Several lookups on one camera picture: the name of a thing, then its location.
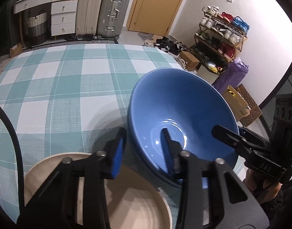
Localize wooden door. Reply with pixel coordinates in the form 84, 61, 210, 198
126, 0, 192, 37

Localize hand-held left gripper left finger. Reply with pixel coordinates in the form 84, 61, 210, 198
17, 127, 127, 229

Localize silver suitcase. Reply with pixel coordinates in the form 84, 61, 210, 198
96, 0, 131, 39

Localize beige suitcase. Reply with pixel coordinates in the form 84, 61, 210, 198
75, 0, 105, 36

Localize white waste bin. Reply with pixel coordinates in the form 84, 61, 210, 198
196, 62, 220, 83

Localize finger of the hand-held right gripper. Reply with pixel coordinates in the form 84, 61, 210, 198
239, 127, 271, 148
212, 125, 254, 156

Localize thick black cable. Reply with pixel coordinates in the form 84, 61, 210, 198
0, 99, 26, 208

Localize grey white woven basket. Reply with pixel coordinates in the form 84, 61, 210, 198
27, 10, 48, 44

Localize cream plate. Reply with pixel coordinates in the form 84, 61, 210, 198
24, 152, 173, 229

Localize brown patterned box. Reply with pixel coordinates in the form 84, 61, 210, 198
235, 83, 263, 127

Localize grey door mat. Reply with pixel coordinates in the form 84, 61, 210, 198
138, 32, 155, 41

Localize person's right hand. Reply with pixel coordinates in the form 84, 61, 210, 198
244, 169, 283, 203

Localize purple plastic bag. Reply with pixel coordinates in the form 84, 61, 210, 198
212, 58, 249, 93

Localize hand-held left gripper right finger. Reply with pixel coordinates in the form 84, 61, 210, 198
160, 128, 269, 229

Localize small brown cardboard box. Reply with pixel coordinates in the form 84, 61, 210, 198
179, 51, 200, 71

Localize white drawer unit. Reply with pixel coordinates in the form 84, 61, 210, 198
50, 0, 79, 37

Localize cardboard box animal print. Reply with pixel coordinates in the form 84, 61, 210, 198
223, 85, 251, 122

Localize teal checked tablecloth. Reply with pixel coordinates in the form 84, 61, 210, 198
0, 43, 242, 229

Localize heap of black white shoes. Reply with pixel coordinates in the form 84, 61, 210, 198
143, 36, 192, 56

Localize flat brown cardboard box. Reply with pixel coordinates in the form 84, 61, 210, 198
9, 43, 23, 58

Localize wooden shoe rack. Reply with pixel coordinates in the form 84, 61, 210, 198
194, 14, 248, 74

